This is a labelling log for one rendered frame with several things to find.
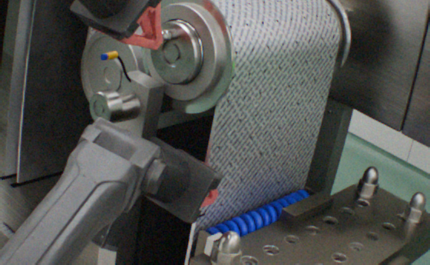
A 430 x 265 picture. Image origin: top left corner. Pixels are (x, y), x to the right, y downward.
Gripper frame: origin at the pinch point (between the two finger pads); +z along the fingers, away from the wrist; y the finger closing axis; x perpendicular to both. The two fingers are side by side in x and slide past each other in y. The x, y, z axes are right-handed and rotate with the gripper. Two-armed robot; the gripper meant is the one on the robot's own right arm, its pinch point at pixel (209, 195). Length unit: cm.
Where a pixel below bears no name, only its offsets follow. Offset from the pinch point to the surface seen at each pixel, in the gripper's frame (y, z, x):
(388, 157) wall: -94, 280, 38
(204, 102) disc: -1.6, -8.0, 9.4
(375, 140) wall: -104, 279, 42
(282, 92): 0.3, 2.8, 15.4
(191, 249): 0.3, 2.3, -7.4
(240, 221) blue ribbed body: 2.6, 5.6, -1.3
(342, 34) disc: -0.1, 10.6, 27.3
